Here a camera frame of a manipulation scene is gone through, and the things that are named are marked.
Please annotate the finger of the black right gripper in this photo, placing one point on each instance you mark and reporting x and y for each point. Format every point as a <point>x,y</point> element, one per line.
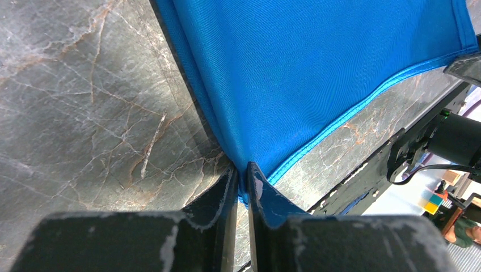
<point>466,68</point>

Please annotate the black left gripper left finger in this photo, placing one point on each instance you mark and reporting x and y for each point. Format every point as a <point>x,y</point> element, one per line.
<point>198,237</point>

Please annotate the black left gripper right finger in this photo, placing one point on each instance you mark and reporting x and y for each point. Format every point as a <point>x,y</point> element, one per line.
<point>283,237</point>

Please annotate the blue cloth napkin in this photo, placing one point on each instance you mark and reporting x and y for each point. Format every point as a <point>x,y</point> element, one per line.
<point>274,78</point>

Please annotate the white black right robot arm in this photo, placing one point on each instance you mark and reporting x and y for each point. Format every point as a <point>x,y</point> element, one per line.
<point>441,131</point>

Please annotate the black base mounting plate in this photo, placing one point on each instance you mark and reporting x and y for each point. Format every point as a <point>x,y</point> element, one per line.
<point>361,187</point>

